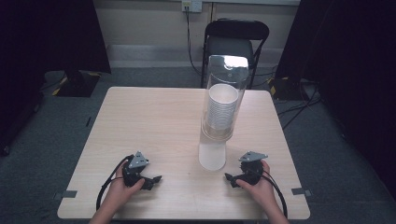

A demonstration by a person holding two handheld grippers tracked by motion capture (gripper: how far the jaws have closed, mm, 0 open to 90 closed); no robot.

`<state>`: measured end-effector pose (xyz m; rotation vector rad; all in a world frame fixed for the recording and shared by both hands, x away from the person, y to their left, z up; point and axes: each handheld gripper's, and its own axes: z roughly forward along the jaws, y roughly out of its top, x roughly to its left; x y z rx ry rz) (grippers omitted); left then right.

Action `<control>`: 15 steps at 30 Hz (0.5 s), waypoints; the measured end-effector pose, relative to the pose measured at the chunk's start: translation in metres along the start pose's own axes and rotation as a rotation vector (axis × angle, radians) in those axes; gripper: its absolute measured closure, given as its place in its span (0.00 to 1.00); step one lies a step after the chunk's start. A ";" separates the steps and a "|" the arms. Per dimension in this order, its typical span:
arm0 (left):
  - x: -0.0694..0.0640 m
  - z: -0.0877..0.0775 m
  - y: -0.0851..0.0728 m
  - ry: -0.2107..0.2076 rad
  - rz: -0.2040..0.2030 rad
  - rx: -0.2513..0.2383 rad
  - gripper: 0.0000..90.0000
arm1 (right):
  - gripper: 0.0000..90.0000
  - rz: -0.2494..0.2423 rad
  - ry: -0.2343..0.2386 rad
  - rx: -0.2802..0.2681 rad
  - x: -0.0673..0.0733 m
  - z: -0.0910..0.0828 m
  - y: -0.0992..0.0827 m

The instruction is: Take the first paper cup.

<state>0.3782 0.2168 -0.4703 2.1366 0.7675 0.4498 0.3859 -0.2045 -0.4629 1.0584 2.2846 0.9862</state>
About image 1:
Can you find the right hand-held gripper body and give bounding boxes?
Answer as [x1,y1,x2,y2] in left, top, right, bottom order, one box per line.
[238,150,269,187]

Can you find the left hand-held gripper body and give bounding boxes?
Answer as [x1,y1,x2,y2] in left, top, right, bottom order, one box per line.
[121,150,150,188]

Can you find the person's right hand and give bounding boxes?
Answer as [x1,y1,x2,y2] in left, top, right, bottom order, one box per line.
[235,160,276,209]

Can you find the person's left hand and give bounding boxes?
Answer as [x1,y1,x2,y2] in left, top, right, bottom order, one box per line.
[105,161,146,208]

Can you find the grey tape strip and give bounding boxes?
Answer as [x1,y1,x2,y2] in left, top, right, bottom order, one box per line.
[290,187,313,197]
[53,189,78,201]

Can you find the stack of white paper cups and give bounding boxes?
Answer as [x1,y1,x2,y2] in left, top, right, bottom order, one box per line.
[198,82,240,172]

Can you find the black stand base yellow tape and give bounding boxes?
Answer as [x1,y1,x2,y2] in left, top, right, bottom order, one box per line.
[268,76,302,101]

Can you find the clear plastic cup dispenser tube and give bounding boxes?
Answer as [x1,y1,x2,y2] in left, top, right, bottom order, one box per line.
[198,54,250,143]

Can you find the black folding chair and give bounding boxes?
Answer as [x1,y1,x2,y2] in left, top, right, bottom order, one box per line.
[200,18,271,91]

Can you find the dark curtain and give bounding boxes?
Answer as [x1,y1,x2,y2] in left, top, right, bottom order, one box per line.
[275,0,396,200]
[0,0,112,157]

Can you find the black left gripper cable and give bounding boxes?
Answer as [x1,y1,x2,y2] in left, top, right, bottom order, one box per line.
[95,154,134,212]

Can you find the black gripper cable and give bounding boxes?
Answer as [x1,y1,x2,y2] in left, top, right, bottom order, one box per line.
[95,154,134,212]
[261,169,289,219]

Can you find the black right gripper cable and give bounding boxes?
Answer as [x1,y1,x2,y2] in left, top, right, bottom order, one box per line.
[261,169,289,219]

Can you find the black floor cables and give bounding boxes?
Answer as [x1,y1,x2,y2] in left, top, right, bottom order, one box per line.
[250,63,323,131]

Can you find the black wall power cable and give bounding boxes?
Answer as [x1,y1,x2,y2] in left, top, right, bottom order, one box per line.
[185,5,204,77]

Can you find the white wall outlet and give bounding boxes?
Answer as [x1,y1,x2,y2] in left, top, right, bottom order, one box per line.
[181,0,204,14]

